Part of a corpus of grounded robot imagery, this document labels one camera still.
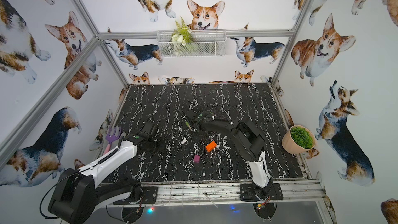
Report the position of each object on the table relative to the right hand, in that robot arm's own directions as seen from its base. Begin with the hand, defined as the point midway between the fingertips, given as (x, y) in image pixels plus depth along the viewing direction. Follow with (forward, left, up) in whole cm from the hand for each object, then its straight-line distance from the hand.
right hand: (198, 137), depth 90 cm
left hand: (-5, +17, +2) cm, 18 cm away
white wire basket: (+44, -5, +33) cm, 55 cm away
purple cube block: (-11, 0, -3) cm, 12 cm away
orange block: (-5, -7, -1) cm, 9 cm away
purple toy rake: (0, +53, -1) cm, 53 cm away
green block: (+9, +7, -2) cm, 12 cm away
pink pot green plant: (-6, -52, +7) cm, 53 cm away
